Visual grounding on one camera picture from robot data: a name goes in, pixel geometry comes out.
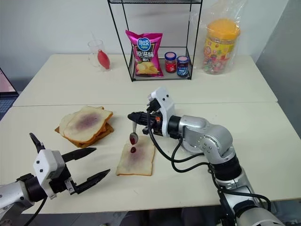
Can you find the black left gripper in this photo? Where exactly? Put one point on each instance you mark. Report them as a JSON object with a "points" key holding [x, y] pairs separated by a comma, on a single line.
{"points": [[60, 179]]}

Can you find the red rubber bulb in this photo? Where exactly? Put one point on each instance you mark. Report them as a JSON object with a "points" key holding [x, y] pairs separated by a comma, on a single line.
{"points": [[104, 60]]}

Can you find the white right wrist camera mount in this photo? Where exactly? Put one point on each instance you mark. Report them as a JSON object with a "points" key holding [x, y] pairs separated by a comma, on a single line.
{"points": [[165, 103]]}

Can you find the pink potato chips bag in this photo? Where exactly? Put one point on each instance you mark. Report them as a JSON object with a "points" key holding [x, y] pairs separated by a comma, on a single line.
{"points": [[145, 54]]}

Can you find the white bread slice purple stain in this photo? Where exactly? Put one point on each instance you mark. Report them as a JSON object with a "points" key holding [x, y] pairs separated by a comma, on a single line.
{"points": [[141, 164], [87, 124]]}

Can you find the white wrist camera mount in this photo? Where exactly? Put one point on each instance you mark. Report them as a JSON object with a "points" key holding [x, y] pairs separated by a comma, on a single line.
{"points": [[165, 103], [43, 164]]}

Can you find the small metal spoon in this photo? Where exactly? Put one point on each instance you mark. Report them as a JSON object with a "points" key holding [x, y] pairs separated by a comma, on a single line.
{"points": [[134, 128]]}

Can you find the clear drinking glass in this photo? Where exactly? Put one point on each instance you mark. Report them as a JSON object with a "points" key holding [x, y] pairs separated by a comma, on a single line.
{"points": [[92, 54]]}

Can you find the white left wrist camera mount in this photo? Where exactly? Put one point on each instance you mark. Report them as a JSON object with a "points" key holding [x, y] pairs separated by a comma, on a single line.
{"points": [[43, 164]]}

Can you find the candy jar with orange lid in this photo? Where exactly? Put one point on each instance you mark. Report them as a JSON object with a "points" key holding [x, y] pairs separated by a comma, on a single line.
{"points": [[219, 47]]}

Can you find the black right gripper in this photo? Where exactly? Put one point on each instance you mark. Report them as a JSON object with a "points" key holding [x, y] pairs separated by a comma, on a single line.
{"points": [[154, 123]]}

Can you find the open laptop computer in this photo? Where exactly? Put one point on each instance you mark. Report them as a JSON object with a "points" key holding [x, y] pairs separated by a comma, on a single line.
{"points": [[4, 94]]}

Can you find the white drinking straw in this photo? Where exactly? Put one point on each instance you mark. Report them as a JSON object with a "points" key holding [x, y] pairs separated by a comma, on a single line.
{"points": [[94, 38]]}

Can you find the blue jam jar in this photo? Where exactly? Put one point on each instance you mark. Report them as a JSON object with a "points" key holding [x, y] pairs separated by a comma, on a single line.
{"points": [[183, 67]]}

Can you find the dark red jam blob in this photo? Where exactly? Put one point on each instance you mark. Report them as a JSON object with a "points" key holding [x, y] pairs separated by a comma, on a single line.
{"points": [[133, 150]]}

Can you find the clear plastic bag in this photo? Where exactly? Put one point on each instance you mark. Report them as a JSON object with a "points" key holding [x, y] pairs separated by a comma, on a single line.
{"points": [[232, 11]]}

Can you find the red jam jar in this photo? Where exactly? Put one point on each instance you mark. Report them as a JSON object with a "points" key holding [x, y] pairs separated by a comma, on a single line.
{"points": [[170, 63]]}

